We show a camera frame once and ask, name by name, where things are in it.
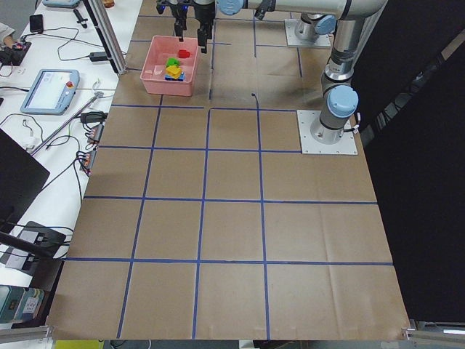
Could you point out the black smartphone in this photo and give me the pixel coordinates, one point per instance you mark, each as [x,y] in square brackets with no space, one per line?
[36,23]

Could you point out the yellow toy block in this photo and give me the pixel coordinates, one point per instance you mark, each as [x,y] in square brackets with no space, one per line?
[173,71]

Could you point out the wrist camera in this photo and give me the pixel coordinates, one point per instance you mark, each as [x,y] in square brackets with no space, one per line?
[177,7]

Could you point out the person hand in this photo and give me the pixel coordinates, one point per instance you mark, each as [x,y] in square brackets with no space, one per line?
[6,35]

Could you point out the black power adapter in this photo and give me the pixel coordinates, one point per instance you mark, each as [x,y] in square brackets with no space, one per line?
[98,56]

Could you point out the black monitor stand base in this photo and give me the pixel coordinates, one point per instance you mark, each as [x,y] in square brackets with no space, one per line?
[46,239]

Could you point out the green toy block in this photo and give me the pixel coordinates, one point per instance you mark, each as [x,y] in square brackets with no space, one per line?
[171,61]

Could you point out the blue toy block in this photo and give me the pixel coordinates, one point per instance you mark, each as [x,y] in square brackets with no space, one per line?
[180,77]

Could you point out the black monitor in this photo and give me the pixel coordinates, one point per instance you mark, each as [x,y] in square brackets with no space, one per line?
[22,178]

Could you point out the usb hub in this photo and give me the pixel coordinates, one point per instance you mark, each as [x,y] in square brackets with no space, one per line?
[94,134]
[86,160]

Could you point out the red toy block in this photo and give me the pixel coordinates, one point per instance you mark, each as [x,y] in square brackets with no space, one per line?
[182,53]

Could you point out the aluminium frame post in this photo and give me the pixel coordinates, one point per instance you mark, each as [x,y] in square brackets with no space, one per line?
[102,24]

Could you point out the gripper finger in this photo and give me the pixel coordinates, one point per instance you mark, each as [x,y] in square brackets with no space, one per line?
[203,35]
[180,26]

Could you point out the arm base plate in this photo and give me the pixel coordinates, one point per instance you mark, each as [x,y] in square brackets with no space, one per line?
[309,34]
[316,139]

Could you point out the pink plastic box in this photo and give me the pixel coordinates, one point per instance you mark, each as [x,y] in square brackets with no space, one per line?
[154,69]

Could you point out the metal rod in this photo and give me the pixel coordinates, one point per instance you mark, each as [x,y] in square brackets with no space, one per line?
[62,126]

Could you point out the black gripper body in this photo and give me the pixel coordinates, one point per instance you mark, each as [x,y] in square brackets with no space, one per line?
[200,8]

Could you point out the blue teach pendant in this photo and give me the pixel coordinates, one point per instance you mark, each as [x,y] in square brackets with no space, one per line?
[52,92]
[66,4]

